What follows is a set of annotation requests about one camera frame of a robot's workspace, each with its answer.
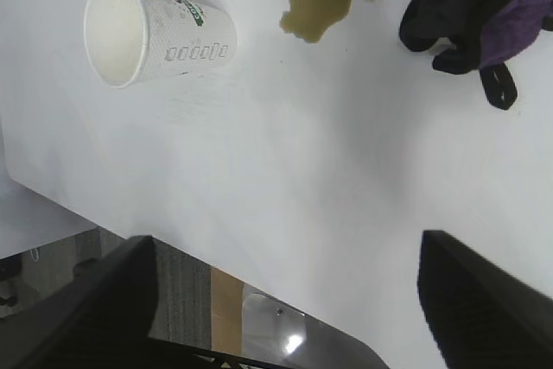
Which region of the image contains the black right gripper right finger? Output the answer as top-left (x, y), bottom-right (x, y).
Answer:
top-left (416, 229), bottom-right (553, 369)

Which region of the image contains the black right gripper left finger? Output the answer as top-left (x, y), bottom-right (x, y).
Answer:
top-left (0, 234), bottom-right (159, 369)

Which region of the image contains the white Coffee Star paper cup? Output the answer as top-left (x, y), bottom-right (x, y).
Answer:
top-left (83, 0), bottom-right (238, 89)

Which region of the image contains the black and purple cloth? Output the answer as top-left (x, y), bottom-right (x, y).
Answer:
top-left (397, 0), bottom-right (553, 111)

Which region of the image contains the brown wooden board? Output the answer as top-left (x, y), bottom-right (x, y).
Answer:
top-left (210, 267), bottom-right (245, 355)

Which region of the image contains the grey shiny metal plate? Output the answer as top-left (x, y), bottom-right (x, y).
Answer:
top-left (240, 286), bottom-right (390, 369)

